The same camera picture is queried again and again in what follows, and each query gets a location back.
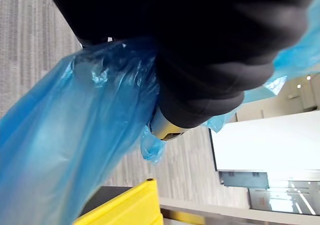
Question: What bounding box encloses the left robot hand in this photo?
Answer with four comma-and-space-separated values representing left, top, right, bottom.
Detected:
42, 0, 318, 142

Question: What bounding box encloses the blue plastic rubbish bag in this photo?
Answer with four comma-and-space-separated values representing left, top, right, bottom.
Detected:
0, 0, 320, 225

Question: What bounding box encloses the yellow plastic bin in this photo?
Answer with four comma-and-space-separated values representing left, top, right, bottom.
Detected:
73, 178, 164, 225

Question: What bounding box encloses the glass door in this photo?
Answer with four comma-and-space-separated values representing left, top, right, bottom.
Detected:
218, 170, 320, 215

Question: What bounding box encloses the white wall panel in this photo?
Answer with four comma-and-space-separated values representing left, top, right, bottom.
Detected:
209, 109, 320, 171

